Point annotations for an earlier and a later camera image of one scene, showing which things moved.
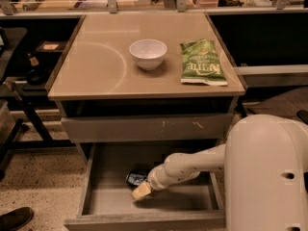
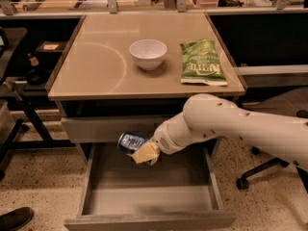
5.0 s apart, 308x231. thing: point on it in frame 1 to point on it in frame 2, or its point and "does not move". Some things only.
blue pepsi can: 136,178 to 129,142
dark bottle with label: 34,62 does not move
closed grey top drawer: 190,126 does not move
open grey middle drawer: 105,201 does not move
